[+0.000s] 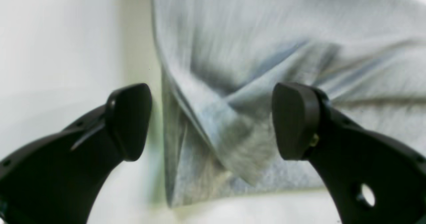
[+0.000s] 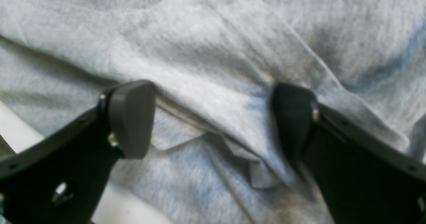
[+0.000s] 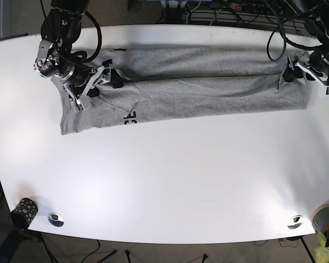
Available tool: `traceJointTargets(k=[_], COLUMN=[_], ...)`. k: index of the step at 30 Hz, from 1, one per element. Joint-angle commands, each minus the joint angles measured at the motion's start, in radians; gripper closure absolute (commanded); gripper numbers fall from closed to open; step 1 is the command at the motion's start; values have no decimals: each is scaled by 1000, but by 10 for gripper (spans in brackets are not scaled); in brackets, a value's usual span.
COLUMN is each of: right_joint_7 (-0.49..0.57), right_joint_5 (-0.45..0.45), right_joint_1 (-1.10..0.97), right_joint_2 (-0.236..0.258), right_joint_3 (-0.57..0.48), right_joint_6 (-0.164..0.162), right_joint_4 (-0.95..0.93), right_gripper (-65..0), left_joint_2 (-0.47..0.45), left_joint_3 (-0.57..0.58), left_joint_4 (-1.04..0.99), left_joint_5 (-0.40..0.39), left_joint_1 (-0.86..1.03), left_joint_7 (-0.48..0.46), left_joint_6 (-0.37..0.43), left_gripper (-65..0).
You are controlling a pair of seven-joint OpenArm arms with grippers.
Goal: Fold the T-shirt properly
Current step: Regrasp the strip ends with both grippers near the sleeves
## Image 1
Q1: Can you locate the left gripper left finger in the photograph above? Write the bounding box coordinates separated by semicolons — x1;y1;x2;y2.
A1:
0;83;152;224

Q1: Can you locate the light grey T-shirt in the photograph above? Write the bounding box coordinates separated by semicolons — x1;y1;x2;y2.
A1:
152;0;425;208

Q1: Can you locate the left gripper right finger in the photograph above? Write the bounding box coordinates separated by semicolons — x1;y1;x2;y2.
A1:
271;83;426;224

